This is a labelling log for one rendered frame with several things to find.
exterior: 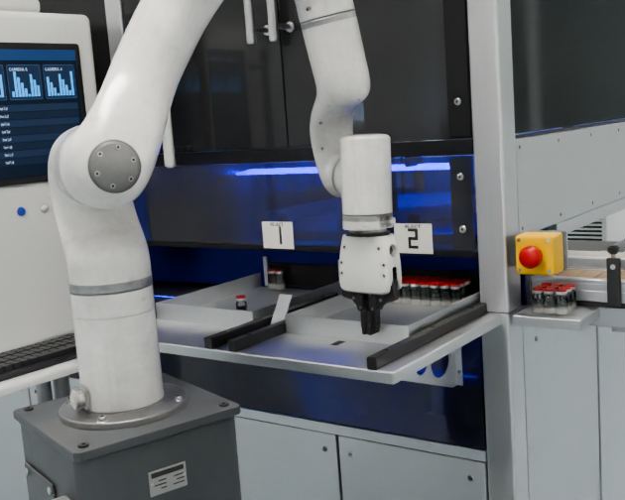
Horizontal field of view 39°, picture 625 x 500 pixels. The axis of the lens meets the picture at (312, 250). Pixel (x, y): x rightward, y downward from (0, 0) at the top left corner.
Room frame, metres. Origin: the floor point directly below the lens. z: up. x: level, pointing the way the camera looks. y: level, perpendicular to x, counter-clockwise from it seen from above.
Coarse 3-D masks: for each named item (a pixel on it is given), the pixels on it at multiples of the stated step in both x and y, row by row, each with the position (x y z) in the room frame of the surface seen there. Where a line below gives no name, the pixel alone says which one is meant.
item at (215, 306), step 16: (208, 288) 1.90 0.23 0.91; (224, 288) 1.94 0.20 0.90; (240, 288) 1.99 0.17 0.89; (256, 288) 2.03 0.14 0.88; (320, 288) 1.81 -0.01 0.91; (336, 288) 1.85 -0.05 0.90; (160, 304) 1.77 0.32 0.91; (176, 304) 1.82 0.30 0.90; (192, 304) 1.86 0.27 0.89; (208, 304) 1.88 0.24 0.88; (224, 304) 1.87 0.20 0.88; (256, 304) 1.85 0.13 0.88; (272, 304) 1.68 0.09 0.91; (176, 320) 1.74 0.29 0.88; (192, 320) 1.72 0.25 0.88; (208, 320) 1.69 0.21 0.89; (224, 320) 1.66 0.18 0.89; (240, 320) 1.64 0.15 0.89
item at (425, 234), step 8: (400, 224) 1.72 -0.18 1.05; (408, 224) 1.71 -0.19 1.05; (416, 224) 1.70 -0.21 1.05; (424, 224) 1.69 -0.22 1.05; (400, 232) 1.72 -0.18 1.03; (408, 232) 1.71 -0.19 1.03; (424, 232) 1.69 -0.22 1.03; (432, 232) 1.68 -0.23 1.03; (400, 240) 1.72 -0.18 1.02; (416, 240) 1.70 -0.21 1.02; (424, 240) 1.69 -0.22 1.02; (432, 240) 1.68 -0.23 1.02; (400, 248) 1.72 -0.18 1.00; (408, 248) 1.71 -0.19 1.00; (424, 248) 1.69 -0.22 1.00; (432, 248) 1.68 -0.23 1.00
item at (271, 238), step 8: (264, 224) 1.93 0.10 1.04; (272, 224) 1.92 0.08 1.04; (280, 224) 1.90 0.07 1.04; (288, 224) 1.89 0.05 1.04; (264, 232) 1.93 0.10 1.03; (272, 232) 1.92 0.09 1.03; (288, 232) 1.89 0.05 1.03; (264, 240) 1.93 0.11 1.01; (272, 240) 1.92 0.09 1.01; (288, 240) 1.89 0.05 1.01; (280, 248) 1.91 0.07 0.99; (288, 248) 1.89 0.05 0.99
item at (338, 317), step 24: (312, 312) 1.64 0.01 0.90; (336, 312) 1.70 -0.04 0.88; (384, 312) 1.67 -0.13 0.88; (408, 312) 1.66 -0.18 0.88; (432, 312) 1.64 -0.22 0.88; (456, 312) 1.57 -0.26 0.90; (336, 336) 1.51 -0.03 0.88; (360, 336) 1.48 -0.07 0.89; (384, 336) 1.45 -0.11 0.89; (408, 336) 1.42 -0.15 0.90
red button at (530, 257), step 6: (528, 246) 1.54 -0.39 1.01; (534, 246) 1.54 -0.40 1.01; (522, 252) 1.54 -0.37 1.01; (528, 252) 1.53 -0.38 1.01; (534, 252) 1.53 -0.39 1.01; (540, 252) 1.53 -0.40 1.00; (522, 258) 1.54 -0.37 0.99; (528, 258) 1.53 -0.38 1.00; (534, 258) 1.52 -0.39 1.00; (540, 258) 1.53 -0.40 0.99; (522, 264) 1.54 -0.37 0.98; (528, 264) 1.53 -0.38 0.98; (534, 264) 1.53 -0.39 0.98
